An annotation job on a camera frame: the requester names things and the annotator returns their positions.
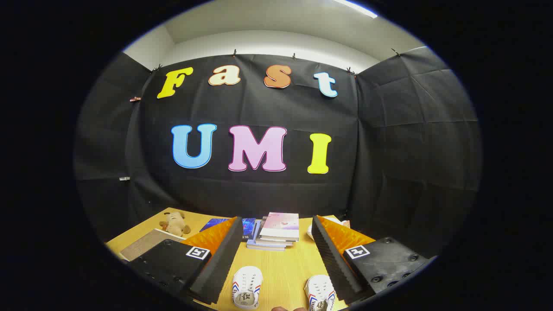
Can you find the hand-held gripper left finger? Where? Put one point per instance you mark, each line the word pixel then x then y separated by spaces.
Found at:
pixel 220 263

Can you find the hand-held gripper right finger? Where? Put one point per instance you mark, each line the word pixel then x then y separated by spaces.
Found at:
pixel 332 263

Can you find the white canvas shoe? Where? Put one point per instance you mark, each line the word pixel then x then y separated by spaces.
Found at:
pixel 319 291
pixel 247 285

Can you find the beige fabric storage box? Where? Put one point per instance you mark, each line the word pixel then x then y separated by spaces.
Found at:
pixel 147 244

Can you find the dark blue book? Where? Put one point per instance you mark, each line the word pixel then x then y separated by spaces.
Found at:
pixel 214 224

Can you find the light blue cover book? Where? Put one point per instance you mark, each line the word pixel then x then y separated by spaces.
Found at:
pixel 252 239

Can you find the white plush toy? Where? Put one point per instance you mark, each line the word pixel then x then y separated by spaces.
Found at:
pixel 339 221

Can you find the tan plush dog toy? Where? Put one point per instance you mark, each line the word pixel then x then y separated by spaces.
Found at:
pixel 175 223

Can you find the black backdrop cloth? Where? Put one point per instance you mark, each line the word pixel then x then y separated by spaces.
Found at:
pixel 259 108

